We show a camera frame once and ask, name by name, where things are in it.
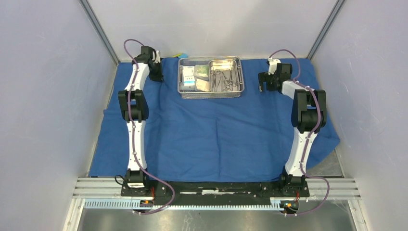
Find beige gauze packet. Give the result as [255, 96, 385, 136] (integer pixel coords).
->
[195, 78, 211, 92]

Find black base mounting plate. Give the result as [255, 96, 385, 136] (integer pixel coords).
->
[136, 180, 310, 206]

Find white blue box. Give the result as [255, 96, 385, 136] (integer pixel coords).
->
[182, 66, 195, 87]

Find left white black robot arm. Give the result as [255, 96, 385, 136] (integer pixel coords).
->
[118, 46, 164, 196]

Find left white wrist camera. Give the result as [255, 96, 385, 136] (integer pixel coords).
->
[153, 51, 161, 64]

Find wire mesh steel basket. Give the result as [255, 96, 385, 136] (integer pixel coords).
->
[178, 56, 245, 99]

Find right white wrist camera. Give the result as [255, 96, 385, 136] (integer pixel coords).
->
[268, 58, 281, 75]

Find blue surgical drape cloth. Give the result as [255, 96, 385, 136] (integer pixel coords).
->
[88, 58, 340, 182]

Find aluminium frame rail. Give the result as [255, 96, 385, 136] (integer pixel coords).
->
[72, 178, 361, 201]

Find stainless steel instrument tray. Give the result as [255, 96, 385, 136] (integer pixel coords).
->
[209, 59, 242, 93]

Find green printed packet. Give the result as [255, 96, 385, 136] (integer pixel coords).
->
[194, 64, 209, 79]

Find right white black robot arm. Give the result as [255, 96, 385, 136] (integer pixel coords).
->
[258, 59, 327, 197]

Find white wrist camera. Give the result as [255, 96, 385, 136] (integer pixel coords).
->
[153, 51, 161, 64]
[268, 58, 281, 75]

